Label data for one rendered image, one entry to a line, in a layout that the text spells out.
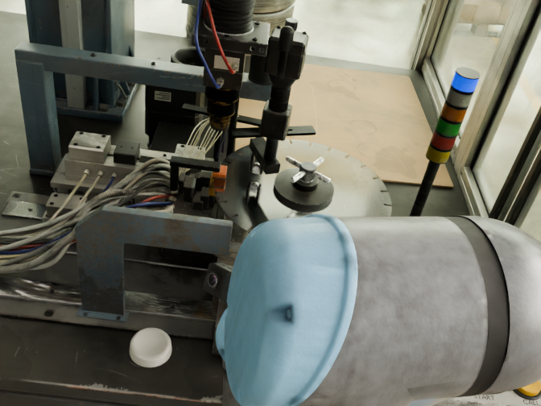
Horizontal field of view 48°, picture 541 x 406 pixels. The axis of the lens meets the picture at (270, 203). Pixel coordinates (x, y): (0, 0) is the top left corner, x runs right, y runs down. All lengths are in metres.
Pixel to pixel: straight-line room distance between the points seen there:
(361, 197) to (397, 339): 0.80
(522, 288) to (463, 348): 0.05
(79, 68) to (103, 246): 0.42
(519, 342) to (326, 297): 0.12
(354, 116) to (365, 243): 1.44
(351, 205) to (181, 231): 0.33
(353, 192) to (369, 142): 0.55
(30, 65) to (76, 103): 0.35
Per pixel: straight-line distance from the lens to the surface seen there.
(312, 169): 1.08
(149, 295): 1.15
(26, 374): 1.09
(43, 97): 1.34
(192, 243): 0.97
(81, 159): 1.30
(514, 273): 0.38
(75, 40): 1.56
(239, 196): 1.08
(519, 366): 0.39
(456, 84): 1.18
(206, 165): 1.09
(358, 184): 1.17
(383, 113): 1.83
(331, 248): 0.34
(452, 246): 0.37
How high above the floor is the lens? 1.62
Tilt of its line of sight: 39 degrees down
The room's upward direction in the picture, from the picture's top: 10 degrees clockwise
